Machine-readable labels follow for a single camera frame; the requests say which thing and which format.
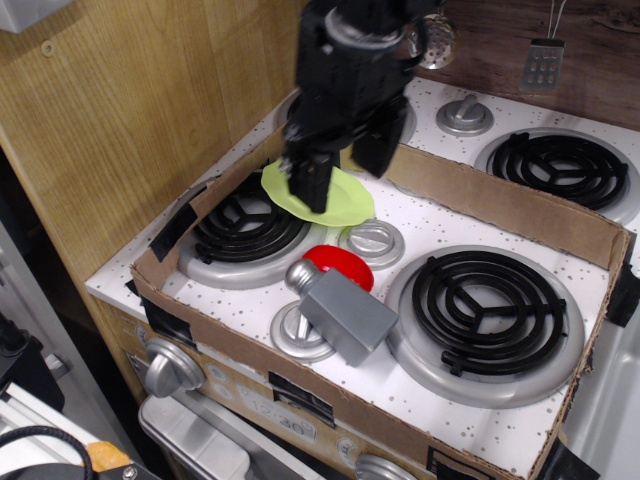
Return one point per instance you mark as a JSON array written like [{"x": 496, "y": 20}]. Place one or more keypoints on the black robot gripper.
[{"x": 351, "y": 63}]

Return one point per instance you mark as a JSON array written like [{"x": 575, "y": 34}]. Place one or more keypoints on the grey pepper shaker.
[{"x": 349, "y": 318}]

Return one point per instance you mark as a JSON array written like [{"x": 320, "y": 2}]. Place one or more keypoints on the light green plastic plate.
[{"x": 349, "y": 203}]

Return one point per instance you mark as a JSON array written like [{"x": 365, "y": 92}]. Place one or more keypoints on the silver knob centre stovetop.
[{"x": 378, "y": 243}]

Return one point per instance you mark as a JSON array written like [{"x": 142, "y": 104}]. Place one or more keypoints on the silver knob stovetop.
[
  {"x": 293, "y": 335},
  {"x": 465, "y": 118},
  {"x": 378, "y": 243}
]

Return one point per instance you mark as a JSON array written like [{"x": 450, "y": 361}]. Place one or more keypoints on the red white toy sushi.
[{"x": 327, "y": 257}]

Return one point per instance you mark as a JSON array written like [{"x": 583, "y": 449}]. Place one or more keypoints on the front left black burner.
[{"x": 246, "y": 226}]

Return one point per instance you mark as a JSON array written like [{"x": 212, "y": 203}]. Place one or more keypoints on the black burner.
[
  {"x": 246, "y": 226},
  {"x": 490, "y": 314},
  {"x": 570, "y": 166}
]

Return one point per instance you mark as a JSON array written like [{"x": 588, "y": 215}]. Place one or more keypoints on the silver knob back stovetop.
[{"x": 465, "y": 118}]

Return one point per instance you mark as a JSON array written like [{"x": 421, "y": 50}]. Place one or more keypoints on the hanging silver slotted spoon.
[{"x": 441, "y": 44}]

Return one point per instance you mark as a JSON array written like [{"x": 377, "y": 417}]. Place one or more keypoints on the silver knob front stovetop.
[{"x": 293, "y": 335}]

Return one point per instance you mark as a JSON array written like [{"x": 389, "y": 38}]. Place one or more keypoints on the front right black burner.
[{"x": 490, "y": 314}]

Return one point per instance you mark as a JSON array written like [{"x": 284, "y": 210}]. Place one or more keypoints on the back right black burner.
[{"x": 570, "y": 166}]

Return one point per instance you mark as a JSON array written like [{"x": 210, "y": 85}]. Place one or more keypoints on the hanging silver spatula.
[{"x": 544, "y": 57}]

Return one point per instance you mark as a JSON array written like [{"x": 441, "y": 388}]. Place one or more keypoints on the oven clock display sticker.
[{"x": 278, "y": 415}]

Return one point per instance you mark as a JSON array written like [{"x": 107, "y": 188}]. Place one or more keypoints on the silver oven front knob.
[{"x": 171, "y": 369}]

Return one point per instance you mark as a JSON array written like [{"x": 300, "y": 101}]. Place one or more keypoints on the silver oven knob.
[
  {"x": 171, "y": 369},
  {"x": 372, "y": 467}
]

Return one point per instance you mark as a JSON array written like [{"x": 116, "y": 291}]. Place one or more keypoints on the silver oven knob bottom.
[{"x": 372, "y": 467}]

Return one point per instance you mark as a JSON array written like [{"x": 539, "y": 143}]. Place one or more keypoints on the brown cardboard box frame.
[{"x": 435, "y": 202}]

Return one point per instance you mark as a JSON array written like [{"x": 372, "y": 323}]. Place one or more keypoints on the silver oven door handle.
[{"x": 214, "y": 443}]

